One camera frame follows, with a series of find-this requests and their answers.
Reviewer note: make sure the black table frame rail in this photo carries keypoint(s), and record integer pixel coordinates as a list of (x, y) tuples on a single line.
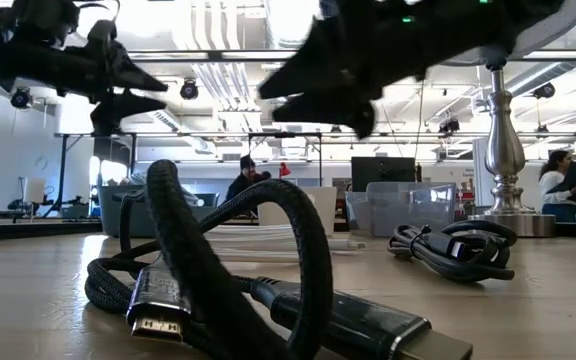
[(28, 231)]

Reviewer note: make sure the person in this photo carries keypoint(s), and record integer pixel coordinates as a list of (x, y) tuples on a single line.
[(240, 187), (553, 185)]

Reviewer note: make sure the black overhead frame bar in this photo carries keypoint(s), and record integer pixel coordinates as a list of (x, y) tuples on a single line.
[(218, 55)]

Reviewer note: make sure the black background frame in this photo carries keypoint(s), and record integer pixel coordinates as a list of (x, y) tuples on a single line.
[(63, 170)]

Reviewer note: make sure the black ceiling spotlight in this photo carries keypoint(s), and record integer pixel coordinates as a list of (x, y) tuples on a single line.
[(189, 90), (20, 98), (544, 91)]

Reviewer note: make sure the grey plastic bin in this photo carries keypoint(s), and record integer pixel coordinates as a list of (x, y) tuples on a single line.
[(113, 215)]

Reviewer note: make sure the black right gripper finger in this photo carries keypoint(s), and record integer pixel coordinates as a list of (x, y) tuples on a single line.
[(313, 65), (338, 110)]

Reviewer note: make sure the red desk lamp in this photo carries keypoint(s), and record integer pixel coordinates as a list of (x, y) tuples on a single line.
[(285, 170)]

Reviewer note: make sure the silver lamp with white shade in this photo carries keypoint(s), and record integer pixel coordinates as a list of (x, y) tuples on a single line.
[(504, 150)]

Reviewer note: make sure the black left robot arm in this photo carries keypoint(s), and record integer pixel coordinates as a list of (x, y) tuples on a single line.
[(28, 20)]

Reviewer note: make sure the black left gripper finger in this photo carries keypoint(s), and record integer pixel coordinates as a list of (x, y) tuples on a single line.
[(135, 75), (118, 110)]

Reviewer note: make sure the black monitor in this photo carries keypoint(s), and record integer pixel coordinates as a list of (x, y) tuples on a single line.
[(383, 174)]

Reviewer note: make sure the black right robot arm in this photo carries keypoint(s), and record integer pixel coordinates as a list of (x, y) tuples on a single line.
[(488, 30)]

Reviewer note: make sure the clear plastic bin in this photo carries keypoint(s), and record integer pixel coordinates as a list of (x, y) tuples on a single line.
[(398, 210)]

